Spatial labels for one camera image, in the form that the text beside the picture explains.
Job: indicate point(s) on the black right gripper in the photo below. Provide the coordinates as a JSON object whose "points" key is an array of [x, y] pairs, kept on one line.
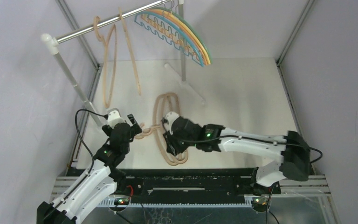
{"points": [[169, 136]]}

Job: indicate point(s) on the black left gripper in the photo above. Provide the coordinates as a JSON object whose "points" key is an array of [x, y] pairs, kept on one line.
{"points": [[134, 129]]}

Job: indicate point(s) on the yellow wire hanger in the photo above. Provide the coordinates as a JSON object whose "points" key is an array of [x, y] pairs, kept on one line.
{"points": [[187, 28]]}

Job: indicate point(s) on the beige plastic hanger top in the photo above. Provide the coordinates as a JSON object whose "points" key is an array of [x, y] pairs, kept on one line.
{"points": [[129, 46]]}

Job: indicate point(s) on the green wire hanger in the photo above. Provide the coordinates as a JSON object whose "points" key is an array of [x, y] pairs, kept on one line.
{"points": [[177, 36]]}

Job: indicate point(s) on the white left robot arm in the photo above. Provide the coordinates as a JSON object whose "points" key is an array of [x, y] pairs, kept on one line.
{"points": [[99, 180]]}

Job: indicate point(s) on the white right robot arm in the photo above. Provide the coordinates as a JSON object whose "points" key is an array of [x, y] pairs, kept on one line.
{"points": [[290, 154]]}

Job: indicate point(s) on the white rack foot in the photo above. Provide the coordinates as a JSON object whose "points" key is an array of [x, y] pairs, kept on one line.
{"points": [[184, 84]]}

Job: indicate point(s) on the metal clothes rack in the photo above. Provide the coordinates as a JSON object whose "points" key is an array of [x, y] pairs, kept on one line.
{"points": [[157, 63]]}

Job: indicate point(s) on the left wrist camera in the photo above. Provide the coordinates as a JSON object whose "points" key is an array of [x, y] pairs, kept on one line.
{"points": [[114, 117]]}

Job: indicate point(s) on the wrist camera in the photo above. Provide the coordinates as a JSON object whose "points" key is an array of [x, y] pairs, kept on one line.
{"points": [[168, 120], [114, 117]]}

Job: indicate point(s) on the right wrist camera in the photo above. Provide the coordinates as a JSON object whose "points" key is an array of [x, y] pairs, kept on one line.
{"points": [[168, 120]]}

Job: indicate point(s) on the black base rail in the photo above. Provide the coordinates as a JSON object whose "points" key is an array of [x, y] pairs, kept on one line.
{"points": [[228, 187]]}

